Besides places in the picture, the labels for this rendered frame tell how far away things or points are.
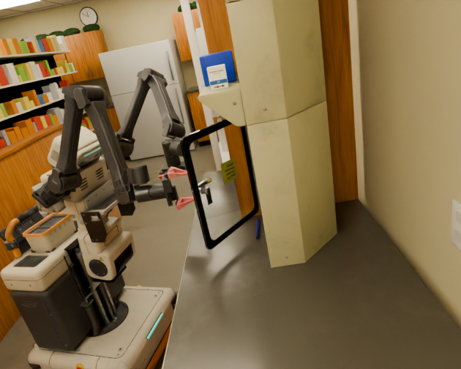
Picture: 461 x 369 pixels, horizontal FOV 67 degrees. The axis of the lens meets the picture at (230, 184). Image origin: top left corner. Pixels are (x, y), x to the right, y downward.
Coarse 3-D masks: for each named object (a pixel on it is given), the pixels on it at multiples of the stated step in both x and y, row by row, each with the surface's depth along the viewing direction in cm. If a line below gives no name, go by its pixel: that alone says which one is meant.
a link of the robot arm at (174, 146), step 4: (168, 124) 142; (164, 128) 144; (168, 128) 142; (164, 132) 143; (168, 132) 142; (168, 136) 142; (172, 136) 141; (176, 140) 140; (180, 140) 138; (172, 144) 140; (176, 144) 137; (172, 148) 139; (176, 148) 137; (180, 148) 138; (172, 152) 140; (176, 152) 137; (180, 152) 138
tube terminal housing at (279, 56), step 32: (256, 0) 84; (288, 0) 88; (256, 32) 86; (288, 32) 89; (320, 32) 99; (256, 64) 89; (288, 64) 91; (320, 64) 101; (256, 96) 92; (288, 96) 93; (320, 96) 104; (256, 128) 95; (288, 128) 96; (320, 128) 106; (256, 160) 99; (288, 160) 99; (320, 160) 109; (288, 192) 103; (320, 192) 112; (288, 224) 107; (320, 224) 115; (288, 256) 111
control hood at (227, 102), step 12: (228, 84) 104; (204, 96) 93; (216, 96) 92; (228, 96) 92; (240, 96) 92; (216, 108) 93; (228, 108) 93; (240, 108) 93; (228, 120) 95; (240, 120) 95
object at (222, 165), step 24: (192, 144) 108; (216, 144) 116; (240, 144) 126; (216, 168) 117; (240, 168) 127; (192, 192) 111; (216, 192) 119; (240, 192) 129; (216, 216) 120; (240, 216) 130
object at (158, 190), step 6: (162, 180) 117; (150, 186) 121; (156, 186) 120; (162, 186) 120; (150, 192) 119; (156, 192) 119; (162, 192) 119; (156, 198) 121; (162, 198) 122; (168, 198) 120; (168, 204) 120
